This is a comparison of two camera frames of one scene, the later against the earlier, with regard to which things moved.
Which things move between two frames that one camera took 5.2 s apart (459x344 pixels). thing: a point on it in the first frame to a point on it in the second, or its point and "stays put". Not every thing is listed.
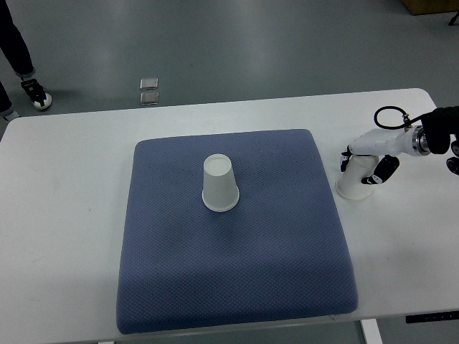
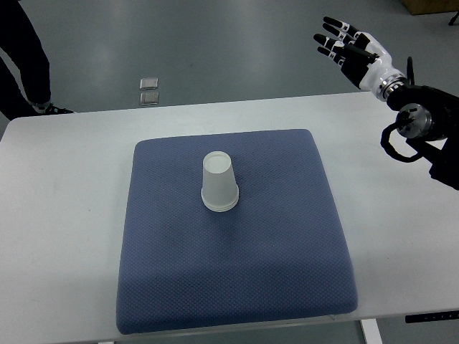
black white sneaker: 40,98 to 50,110
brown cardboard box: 428,6 stays put
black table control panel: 432,317 stays put
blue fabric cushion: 227,227 stays put
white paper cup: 349,185 to 220,191
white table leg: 371,331 stays put
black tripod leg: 452,21 stays put
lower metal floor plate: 149,98 stays put
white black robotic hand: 391,143 to 363,58
